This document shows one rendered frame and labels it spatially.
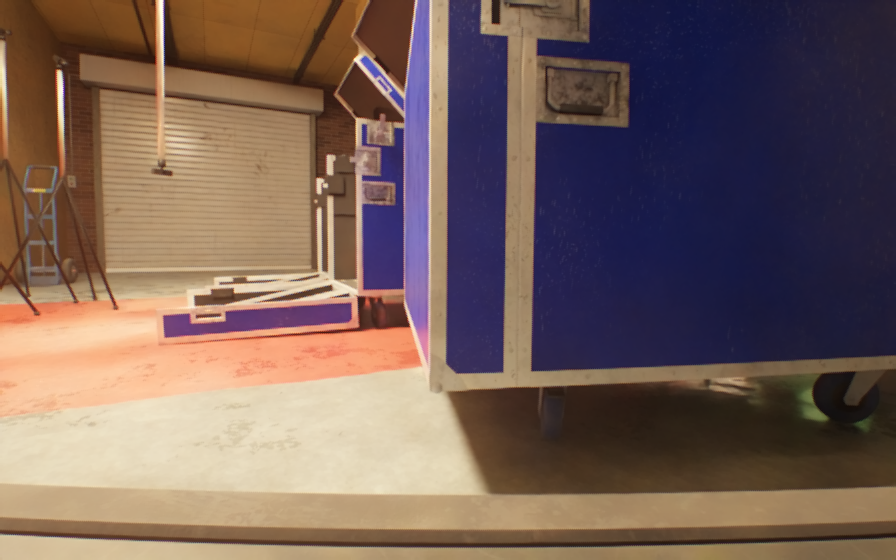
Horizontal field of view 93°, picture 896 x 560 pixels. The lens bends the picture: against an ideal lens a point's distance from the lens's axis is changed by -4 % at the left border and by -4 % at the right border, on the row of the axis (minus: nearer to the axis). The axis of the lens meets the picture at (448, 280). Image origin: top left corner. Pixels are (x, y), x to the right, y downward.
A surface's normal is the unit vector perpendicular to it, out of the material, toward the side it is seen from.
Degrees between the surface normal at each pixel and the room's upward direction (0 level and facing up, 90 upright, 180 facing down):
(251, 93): 90
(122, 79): 90
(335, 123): 90
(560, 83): 90
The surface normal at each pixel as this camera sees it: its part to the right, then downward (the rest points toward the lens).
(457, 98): 0.14, 0.07
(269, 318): 0.40, 0.07
